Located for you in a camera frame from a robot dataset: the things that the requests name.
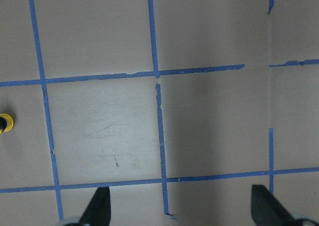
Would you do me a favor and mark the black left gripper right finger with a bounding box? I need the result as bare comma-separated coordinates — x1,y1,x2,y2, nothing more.
251,185,295,226

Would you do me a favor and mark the yellow push button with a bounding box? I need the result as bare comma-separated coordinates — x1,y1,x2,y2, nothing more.
0,113,14,133

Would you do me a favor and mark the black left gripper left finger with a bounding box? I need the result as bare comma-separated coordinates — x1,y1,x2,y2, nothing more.
79,187,111,226

